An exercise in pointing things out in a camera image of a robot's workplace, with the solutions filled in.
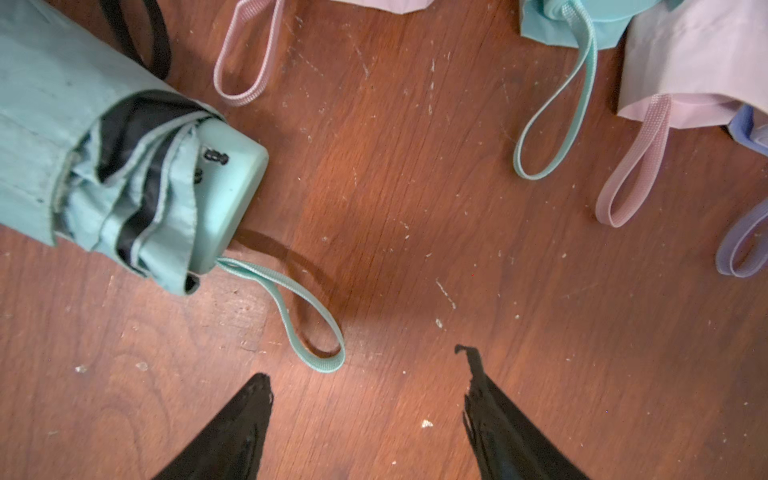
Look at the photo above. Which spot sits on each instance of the black sleeved umbrella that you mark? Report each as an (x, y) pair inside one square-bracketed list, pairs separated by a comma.
[(147, 44)]

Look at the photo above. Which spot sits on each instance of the light pink sleeved umbrella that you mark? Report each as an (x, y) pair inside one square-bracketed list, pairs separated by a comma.
[(687, 64)]

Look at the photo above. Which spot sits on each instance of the lavender sleeved umbrella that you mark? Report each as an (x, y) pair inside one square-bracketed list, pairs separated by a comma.
[(743, 130)]

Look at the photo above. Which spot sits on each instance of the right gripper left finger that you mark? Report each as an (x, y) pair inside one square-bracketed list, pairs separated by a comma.
[(231, 444)]

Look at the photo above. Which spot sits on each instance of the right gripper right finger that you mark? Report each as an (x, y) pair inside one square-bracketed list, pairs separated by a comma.
[(506, 444)]

